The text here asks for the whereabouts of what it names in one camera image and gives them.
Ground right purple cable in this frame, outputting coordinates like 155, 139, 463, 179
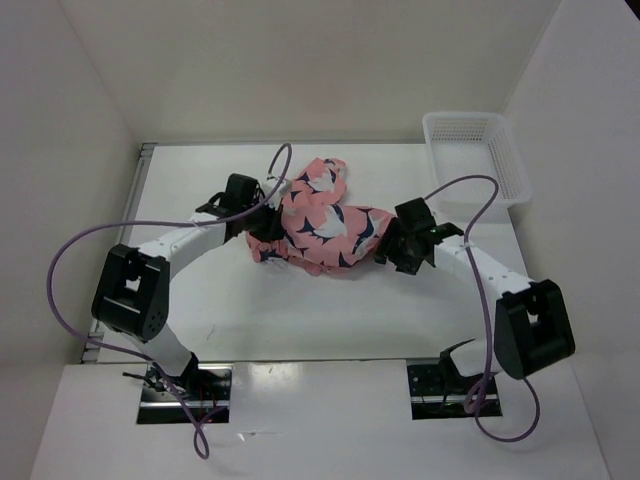
424, 174, 542, 444

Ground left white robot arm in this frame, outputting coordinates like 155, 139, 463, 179
91, 174, 291, 400

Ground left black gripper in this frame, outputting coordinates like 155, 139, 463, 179
241, 196, 284, 244

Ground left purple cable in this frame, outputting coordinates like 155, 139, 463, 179
45, 142, 293, 460

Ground purple cable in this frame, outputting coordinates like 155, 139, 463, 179
45, 142, 293, 460
424, 174, 542, 444

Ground pink shark print shorts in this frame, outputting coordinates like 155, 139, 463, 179
245, 158, 394, 276

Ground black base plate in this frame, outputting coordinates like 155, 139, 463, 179
124, 366, 232, 425
406, 358, 482, 420

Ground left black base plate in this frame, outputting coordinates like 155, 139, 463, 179
124, 366, 232, 425

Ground white plastic basket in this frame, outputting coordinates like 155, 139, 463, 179
422, 111, 533, 208

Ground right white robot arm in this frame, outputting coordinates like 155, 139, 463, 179
374, 198, 576, 393

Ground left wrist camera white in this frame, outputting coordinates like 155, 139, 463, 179
261, 176, 291, 210

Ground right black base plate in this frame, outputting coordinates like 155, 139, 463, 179
406, 358, 482, 420

